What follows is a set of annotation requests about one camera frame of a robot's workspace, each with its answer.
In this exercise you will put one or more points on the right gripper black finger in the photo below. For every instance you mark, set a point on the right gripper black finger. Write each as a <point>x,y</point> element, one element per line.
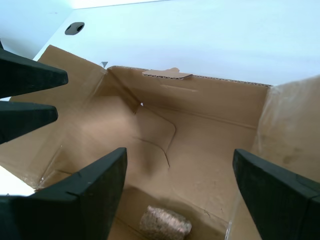
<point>62,215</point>
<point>282,200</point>

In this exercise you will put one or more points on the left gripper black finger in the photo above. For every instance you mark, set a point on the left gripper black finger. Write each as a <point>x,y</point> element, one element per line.
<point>25,120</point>
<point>27,75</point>

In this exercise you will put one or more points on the speckled granite rock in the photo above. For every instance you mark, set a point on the speckled granite rock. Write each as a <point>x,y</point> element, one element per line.
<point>162,222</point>

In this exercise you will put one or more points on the brown cardboard box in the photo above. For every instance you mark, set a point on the brown cardboard box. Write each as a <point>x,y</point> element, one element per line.
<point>200,140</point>

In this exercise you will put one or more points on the grey tape marker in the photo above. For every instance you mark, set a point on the grey tape marker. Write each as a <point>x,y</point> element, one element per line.
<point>104,64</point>

